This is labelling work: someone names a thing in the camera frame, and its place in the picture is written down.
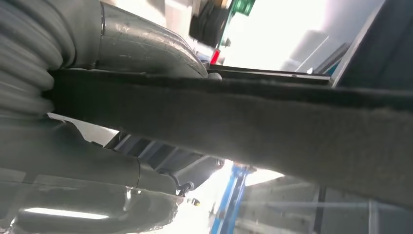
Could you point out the blue metal shelf rack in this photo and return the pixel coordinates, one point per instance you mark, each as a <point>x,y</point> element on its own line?
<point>232,200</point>

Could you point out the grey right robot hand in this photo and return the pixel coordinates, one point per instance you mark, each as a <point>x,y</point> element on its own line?
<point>64,155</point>

